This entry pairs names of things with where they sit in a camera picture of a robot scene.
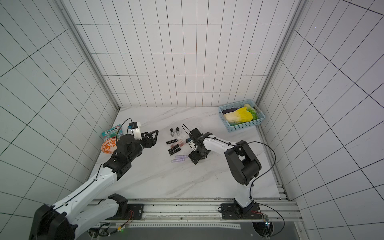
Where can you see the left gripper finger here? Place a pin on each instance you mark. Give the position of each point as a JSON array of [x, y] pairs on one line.
[[153, 134], [153, 139]]

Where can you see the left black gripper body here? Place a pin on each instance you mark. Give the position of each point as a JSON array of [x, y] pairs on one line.
[[145, 142]]

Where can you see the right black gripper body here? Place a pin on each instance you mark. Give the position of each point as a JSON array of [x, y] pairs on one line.
[[197, 145]]

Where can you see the purple lip balm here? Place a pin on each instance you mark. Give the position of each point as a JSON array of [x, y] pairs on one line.
[[181, 156], [177, 160]]

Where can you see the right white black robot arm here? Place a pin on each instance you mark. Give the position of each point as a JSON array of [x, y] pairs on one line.
[[243, 164]]

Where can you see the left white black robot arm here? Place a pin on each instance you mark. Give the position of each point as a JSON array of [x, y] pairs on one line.
[[69, 218]]

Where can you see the pink clear lip gloss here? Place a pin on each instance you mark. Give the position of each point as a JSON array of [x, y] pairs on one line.
[[181, 143]]

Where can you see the teal mint candy bag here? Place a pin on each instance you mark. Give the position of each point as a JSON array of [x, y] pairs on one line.
[[114, 132]]

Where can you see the orange white patterned bowl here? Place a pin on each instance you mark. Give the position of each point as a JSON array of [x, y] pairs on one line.
[[109, 146]]

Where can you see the blue plastic basket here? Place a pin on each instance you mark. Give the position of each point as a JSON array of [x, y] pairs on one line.
[[234, 106]]

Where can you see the yellow green toy cabbage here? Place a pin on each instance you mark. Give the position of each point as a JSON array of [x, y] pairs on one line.
[[241, 115]]

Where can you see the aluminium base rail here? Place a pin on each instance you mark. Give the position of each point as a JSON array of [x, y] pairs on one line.
[[216, 213]]

